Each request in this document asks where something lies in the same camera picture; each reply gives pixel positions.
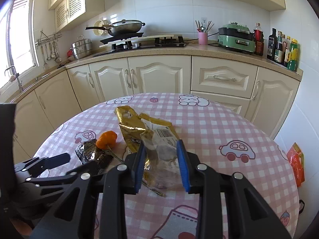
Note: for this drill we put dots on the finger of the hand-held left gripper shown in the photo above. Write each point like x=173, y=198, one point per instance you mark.
x=62, y=180
x=54, y=159

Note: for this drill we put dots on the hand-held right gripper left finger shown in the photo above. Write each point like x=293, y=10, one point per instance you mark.
x=139, y=170

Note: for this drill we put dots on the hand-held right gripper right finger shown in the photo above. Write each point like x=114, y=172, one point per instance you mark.
x=183, y=170

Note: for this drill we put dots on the clear plastic wrapper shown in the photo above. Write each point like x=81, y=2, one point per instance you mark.
x=159, y=142

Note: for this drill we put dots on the black foil wrapper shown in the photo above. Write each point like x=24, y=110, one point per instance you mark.
x=89, y=154

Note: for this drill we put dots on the gold foil packet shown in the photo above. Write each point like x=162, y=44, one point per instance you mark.
x=129, y=127

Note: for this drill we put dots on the orange pepper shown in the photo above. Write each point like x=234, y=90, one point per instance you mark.
x=106, y=139

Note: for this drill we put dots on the pink checked tablecloth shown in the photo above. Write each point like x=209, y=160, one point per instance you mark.
x=211, y=119

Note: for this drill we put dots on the steel faucet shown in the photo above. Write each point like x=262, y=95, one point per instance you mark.
x=17, y=78

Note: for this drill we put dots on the steel sink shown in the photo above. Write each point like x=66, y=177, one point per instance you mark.
x=42, y=77

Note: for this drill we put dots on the hanging slotted turner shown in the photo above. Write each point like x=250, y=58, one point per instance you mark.
x=45, y=63

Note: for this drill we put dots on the hanging steel spoon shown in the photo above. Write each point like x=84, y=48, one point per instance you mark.
x=48, y=56

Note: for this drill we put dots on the hanging steel strainer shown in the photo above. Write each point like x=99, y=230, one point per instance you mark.
x=58, y=58

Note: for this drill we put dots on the cream base cabinets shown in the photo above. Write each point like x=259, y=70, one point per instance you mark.
x=159, y=74

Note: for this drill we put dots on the kitchen window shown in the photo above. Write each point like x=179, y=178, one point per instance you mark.
x=20, y=42

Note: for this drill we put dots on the orange plastic bag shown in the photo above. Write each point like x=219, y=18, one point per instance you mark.
x=295, y=164

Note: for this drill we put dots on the steel steamer pot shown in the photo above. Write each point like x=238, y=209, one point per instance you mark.
x=81, y=48

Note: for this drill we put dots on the black gas stove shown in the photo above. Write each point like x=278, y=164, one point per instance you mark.
x=149, y=45

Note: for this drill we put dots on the pink utensil holder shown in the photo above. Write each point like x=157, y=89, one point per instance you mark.
x=202, y=38

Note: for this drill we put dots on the yellow round colander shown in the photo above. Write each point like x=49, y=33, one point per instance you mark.
x=99, y=28

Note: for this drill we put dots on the green electric cooker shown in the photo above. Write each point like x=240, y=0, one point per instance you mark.
x=235, y=39

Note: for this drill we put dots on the steel wok with lid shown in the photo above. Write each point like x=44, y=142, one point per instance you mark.
x=124, y=27

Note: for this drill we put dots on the bundle of chopsticks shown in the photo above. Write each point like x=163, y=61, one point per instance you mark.
x=203, y=27

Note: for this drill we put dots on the tall dark glass bottle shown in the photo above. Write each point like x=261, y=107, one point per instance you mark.
x=271, y=46

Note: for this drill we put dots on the dark bottle with blue label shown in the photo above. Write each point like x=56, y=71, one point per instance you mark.
x=279, y=49

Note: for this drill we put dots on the brown bottle with yellow cap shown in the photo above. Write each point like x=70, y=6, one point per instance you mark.
x=287, y=52

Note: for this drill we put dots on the green bottle with yellow label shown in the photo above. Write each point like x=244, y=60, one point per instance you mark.
x=293, y=57

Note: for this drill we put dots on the wall utensil rack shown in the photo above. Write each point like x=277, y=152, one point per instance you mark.
x=48, y=37

